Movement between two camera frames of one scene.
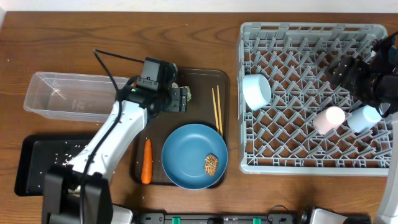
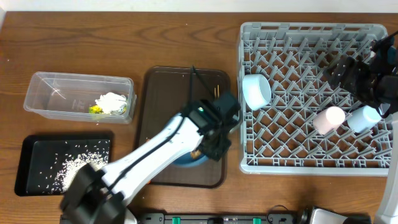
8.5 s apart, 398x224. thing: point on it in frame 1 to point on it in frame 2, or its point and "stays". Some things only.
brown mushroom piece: (211, 164) to (195, 154)
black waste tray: (38, 152) stays
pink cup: (329, 121) stays
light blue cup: (363, 119) stays
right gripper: (350, 71) stays
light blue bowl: (256, 91) stays
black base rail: (221, 218) stays
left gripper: (181, 103) to (219, 154)
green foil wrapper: (189, 94) to (97, 109)
